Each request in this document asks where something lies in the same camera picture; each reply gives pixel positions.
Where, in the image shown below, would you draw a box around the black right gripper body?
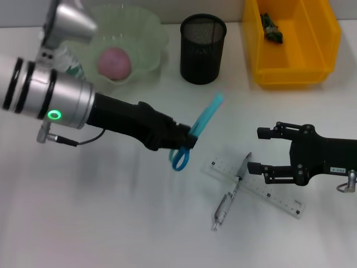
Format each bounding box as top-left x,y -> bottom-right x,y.
288,124 -> 357,186

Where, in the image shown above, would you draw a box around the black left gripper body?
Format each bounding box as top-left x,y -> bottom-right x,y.
85,92 -> 181,152

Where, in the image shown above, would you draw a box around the transparent plastic ruler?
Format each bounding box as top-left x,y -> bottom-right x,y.
201,157 -> 306,221

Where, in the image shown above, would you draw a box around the blue scissors with sheath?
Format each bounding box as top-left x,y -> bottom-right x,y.
168,93 -> 225,171

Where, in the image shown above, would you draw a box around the grey white pen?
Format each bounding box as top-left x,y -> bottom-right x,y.
210,152 -> 253,232

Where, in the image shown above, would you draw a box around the pink peach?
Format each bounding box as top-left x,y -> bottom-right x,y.
97,47 -> 132,81

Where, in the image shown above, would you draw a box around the clear water bottle green label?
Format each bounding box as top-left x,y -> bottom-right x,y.
54,46 -> 86,81

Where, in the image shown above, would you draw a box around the green plastic wrapper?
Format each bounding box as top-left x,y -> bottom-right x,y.
260,13 -> 284,45

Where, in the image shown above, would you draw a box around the black mesh pen holder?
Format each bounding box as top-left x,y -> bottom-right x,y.
180,13 -> 228,85

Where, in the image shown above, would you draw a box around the translucent green wavy fruit bowl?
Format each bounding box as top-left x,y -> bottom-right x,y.
61,4 -> 170,95

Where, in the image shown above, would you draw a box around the yellow plastic bin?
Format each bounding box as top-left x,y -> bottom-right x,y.
242,0 -> 342,89

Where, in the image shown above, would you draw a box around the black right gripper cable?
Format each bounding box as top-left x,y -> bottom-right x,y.
336,170 -> 357,194

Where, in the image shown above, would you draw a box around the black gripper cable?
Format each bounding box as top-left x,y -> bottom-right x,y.
336,170 -> 357,194
37,121 -> 106,147

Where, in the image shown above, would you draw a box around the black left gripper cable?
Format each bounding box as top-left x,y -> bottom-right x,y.
37,121 -> 106,147

